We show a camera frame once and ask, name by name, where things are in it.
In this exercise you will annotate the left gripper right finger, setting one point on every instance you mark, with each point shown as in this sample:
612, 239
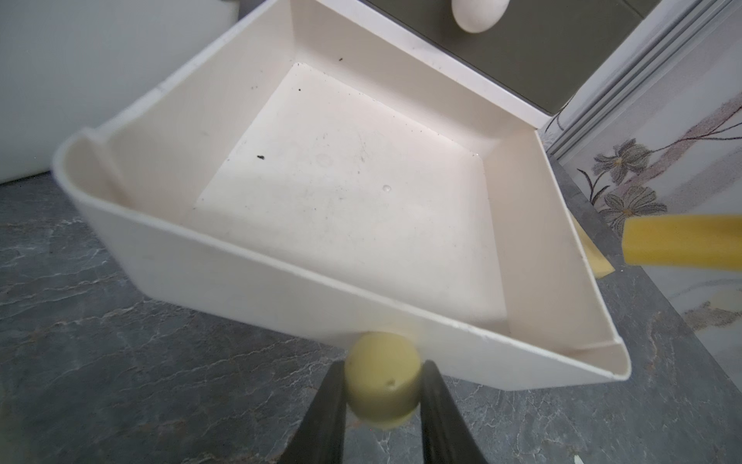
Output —
445, 435

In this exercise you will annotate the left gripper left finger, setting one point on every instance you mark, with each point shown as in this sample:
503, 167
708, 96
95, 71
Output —
321, 434

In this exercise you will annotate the yellow green-backed sponge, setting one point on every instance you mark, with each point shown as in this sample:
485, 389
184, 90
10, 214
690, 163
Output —
600, 265

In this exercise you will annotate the green three-drawer cabinet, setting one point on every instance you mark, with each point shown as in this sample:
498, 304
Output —
320, 171

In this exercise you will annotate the bright yellow sponge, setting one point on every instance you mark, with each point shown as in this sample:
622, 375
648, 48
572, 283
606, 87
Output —
687, 241

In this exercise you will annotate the blue lid storage box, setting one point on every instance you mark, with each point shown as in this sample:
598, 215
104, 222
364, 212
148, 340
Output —
66, 65

